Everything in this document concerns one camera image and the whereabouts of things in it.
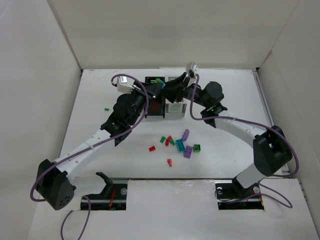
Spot red lego piece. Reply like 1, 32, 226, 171
148, 101, 162, 115

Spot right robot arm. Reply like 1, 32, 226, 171
161, 73, 293, 192

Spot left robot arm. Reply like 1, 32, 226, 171
34, 75, 165, 211

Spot black slotted container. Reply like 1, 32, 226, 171
144, 76, 166, 118

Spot white slotted container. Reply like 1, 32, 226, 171
165, 77, 187, 117

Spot purple lego rounded upper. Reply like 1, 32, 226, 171
181, 129, 190, 142

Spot red lego centre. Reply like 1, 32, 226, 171
165, 136, 172, 146

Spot green lego small centre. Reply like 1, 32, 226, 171
160, 136, 166, 143

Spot green lego slope centre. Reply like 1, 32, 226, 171
169, 139, 175, 146

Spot teal lego plate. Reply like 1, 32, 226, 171
175, 139, 186, 153

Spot red lego brick left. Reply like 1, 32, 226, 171
148, 146, 156, 152

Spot green lego square brick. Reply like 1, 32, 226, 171
193, 144, 201, 153

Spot purple lego brick lower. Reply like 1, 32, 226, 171
183, 145, 193, 159

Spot red lego slope lower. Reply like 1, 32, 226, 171
167, 158, 173, 167

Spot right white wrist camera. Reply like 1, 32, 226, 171
185, 62, 199, 78

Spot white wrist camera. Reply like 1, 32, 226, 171
185, 62, 199, 78
112, 76, 135, 94

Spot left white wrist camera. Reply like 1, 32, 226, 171
112, 76, 135, 94

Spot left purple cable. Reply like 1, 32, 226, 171
29, 74, 150, 240

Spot purple cable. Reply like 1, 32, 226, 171
29, 74, 150, 240
189, 73, 300, 210

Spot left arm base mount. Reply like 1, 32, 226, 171
86, 172, 128, 211

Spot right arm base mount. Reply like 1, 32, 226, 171
214, 182, 265, 210

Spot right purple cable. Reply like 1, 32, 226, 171
189, 73, 300, 210

